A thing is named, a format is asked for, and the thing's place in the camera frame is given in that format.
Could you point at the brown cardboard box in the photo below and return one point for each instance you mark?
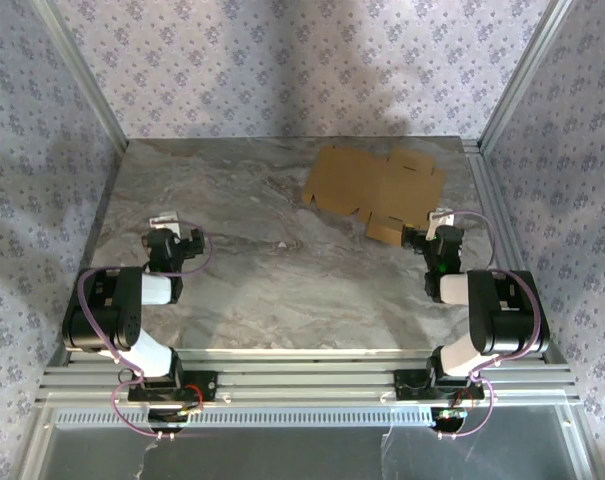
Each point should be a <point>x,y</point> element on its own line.
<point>362,175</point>

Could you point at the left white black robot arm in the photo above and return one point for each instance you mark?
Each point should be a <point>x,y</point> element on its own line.
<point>102,310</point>

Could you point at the shiny metal sheet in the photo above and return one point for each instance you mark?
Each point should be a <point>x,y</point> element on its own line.
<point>282,455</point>

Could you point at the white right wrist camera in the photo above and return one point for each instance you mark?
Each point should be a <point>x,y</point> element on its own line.
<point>439,219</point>

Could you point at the aluminium side rail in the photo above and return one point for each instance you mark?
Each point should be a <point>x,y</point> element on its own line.
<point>487,200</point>

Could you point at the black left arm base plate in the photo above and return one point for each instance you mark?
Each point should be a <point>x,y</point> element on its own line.
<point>202,387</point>

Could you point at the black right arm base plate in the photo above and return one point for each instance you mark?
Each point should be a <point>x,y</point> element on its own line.
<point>407,387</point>

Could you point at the aluminium rail base frame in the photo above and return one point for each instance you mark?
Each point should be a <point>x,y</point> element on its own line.
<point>302,372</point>

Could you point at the aluminium frame post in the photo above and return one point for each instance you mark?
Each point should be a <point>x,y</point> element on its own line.
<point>524,75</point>
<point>84,75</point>

